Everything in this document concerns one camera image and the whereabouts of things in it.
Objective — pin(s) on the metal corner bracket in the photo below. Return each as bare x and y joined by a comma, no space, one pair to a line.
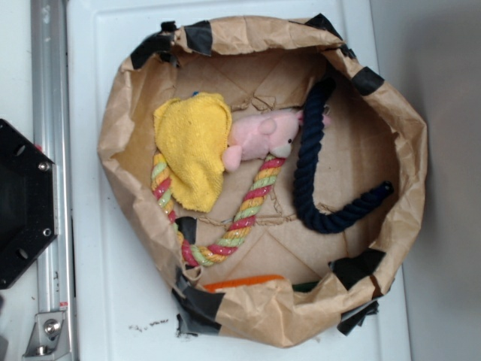
49,337

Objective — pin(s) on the yellow towel cloth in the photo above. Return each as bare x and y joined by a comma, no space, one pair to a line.
192,134

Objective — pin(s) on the brown paper bag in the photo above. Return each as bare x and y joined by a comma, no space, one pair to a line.
344,208

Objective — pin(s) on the aluminium extrusion rail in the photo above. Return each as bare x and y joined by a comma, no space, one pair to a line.
55,266

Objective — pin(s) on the orange pipe cleaner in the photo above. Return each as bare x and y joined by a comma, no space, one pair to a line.
249,281

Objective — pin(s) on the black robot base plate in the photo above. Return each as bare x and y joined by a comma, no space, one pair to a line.
27,204

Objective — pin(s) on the pink plush pig toy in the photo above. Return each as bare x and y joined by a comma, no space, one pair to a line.
256,136

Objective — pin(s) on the green pipe cleaner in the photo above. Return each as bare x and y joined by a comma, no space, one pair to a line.
305,287

